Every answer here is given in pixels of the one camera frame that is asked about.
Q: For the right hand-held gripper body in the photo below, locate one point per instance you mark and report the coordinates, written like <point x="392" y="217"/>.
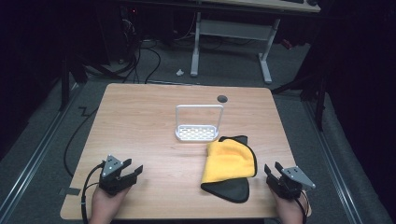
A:
<point x="291" y="183"/>

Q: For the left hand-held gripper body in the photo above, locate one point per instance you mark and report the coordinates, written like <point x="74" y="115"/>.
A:
<point x="111" y="174"/>

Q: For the yellow and black cloth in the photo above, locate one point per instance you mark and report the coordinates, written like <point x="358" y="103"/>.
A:
<point x="229" y="161"/>

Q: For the person's right hand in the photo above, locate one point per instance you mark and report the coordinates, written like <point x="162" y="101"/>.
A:
<point x="288" y="210"/>

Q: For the person's left hand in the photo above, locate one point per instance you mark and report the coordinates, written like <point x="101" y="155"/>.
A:
<point x="106" y="202"/>

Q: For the grey tape piece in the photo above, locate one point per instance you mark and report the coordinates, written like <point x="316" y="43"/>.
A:
<point x="70" y="191"/>

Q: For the black metal stand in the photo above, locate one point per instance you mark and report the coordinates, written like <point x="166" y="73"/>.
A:
<point x="64" y="84"/>
<point x="319" y="102"/>

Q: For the black round table grommet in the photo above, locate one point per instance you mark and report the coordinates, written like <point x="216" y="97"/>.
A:
<point x="222" y="99"/>

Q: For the crumpled white paper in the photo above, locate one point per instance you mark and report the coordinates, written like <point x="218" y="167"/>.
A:
<point x="180" y="72"/>

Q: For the small red object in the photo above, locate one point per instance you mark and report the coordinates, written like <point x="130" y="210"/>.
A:
<point x="287" y="44"/>

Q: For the dark computer tower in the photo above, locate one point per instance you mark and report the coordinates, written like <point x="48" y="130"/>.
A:
<point x="129" y="31"/>

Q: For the desk with white legs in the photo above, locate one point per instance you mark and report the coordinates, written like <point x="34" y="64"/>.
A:
<point x="232" y="29"/>

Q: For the metal floor rail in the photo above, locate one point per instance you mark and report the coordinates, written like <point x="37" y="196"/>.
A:
<point x="334" y="174"/>
<point x="34" y="155"/>

